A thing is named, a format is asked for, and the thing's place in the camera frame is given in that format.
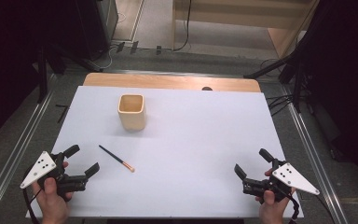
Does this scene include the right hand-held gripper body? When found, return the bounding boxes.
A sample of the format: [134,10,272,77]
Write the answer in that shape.
[242,160,321,203]

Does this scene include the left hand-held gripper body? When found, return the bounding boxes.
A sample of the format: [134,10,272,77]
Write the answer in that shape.
[20,150,90,199]

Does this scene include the black pen with orange tip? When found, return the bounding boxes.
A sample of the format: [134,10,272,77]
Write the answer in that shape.
[98,144,136,174]

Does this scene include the square wooden pen holder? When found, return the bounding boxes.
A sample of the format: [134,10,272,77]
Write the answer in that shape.
[117,93,146,132]

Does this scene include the person's left hand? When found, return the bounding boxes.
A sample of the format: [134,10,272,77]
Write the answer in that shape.
[32,176,75,224]

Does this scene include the person's right hand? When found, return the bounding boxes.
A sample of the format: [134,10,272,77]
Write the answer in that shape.
[255,187,297,224]

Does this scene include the white table mat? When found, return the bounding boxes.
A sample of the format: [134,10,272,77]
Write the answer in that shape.
[25,85,305,219]

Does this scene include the black metal stand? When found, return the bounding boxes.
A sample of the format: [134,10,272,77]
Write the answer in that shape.
[242,46,311,115]
[35,41,104,105]

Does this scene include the dark curtain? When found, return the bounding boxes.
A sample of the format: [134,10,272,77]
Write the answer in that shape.
[0,0,78,148]
[297,0,358,190]

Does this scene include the wooden table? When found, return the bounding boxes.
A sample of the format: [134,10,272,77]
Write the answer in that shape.
[82,72,262,93]

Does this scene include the black cabinet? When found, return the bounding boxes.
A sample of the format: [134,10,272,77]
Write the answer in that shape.
[73,0,119,63]

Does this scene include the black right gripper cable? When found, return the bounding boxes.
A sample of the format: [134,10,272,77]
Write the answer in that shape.
[279,186,301,224]

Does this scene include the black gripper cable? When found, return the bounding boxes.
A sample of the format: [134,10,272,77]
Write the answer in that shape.
[279,186,301,224]
[22,186,43,224]

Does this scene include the metal floor rail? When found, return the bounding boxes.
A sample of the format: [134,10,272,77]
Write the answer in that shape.
[0,74,59,222]
[280,84,351,224]

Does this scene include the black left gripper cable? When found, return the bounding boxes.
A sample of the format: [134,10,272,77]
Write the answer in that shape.
[22,186,43,224]

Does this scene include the black floor cables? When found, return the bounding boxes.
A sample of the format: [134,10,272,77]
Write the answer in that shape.
[264,92,295,118]

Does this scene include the white floor cable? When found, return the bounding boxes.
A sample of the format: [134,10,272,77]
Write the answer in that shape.
[90,43,120,71]

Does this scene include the light wooden furniture frame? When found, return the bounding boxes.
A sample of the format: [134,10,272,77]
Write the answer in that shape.
[171,0,321,60]

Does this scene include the black hanging cable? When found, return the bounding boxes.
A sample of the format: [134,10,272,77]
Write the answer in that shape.
[172,0,193,52]

